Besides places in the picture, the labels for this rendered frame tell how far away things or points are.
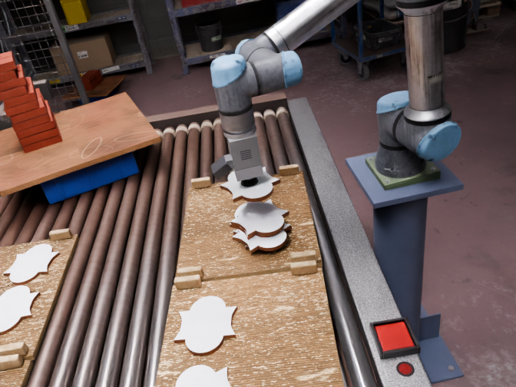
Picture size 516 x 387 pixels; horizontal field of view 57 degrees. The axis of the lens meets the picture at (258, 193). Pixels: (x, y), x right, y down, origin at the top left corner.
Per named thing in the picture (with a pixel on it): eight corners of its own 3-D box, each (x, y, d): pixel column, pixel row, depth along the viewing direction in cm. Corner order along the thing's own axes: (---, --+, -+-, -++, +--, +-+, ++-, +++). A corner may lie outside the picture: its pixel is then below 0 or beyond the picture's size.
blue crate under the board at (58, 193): (121, 139, 184) (114, 116, 179) (142, 173, 160) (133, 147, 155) (40, 167, 175) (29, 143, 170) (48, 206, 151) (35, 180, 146)
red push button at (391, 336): (404, 325, 95) (404, 321, 94) (415, 350, 90) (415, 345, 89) (374, 330, 95) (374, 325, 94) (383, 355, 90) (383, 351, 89)
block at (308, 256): (315, 257, 112) (315, 249, 110) (317, 262, 110) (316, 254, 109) (291, 261, 112) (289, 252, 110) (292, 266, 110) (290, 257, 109)
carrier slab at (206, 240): (302, 174, 145) (302, 170, 144) (322, 267, 111) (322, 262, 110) (190, 190, 147) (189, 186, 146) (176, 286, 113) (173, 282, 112)
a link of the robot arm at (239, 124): (221, 119, 101) (216, 104, 107) (225, 137, 103) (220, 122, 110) (255, 111, 101) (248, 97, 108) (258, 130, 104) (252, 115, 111)
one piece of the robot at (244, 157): (198, 116, 109) (213, 176, 118) (202, 133, 101) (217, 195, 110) (249, 104, 109) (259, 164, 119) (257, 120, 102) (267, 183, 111)
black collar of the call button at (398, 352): (406, 322, 96) (406, 315, 95) (420, 353, 89) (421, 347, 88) (368, 328, 96) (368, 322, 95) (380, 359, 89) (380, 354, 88)
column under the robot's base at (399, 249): (420, 303, 213) (431, 131, 164) (464, 376, 182) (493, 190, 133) (338, 322, 211) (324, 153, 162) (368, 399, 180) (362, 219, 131)
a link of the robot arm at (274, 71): (282, 41, 108) (237, 53, 106) (303, 52, 99) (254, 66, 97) (286, 74, 112) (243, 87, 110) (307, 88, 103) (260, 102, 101)
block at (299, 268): (316, 267, 109) (315, 259, 107) (318, 273, 107) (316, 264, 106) (291, 270, 109) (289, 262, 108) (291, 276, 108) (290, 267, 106)
